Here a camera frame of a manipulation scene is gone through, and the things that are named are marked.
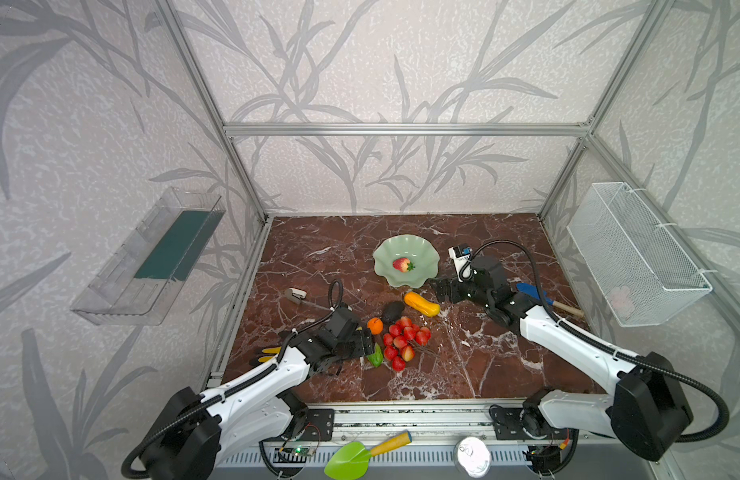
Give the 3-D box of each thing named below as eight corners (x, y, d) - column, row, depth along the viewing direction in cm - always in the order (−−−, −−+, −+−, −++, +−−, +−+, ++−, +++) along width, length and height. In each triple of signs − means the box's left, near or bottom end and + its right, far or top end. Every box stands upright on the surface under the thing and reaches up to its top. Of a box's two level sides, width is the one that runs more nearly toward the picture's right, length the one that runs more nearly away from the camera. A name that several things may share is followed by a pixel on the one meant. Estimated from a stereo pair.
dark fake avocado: (377, 320, 94) (377, 315, 91) (392, 301, 98) (392, 295, 95) (391, 329, 92) (391, 324, 89) (405, 309, 97) (406, 304, 94)
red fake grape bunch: (375, 350, 87) (374, 341, 82) (404, 319, 94) (405, 309, 88) (400, 374, 83) (400, 366, 78) (429, 340, 89) (431, 331, 84)
